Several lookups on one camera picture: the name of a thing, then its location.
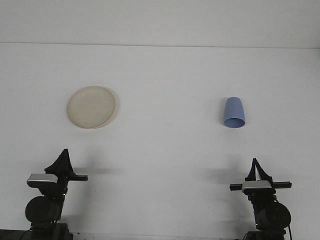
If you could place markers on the pale blue cup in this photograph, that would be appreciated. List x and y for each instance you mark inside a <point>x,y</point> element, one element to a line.
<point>234,110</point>

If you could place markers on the pale round plate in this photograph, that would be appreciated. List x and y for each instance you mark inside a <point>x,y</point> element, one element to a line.
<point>91,107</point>

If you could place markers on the gripper grey camera box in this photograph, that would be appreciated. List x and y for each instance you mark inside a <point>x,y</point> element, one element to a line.
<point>41,178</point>
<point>257,186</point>

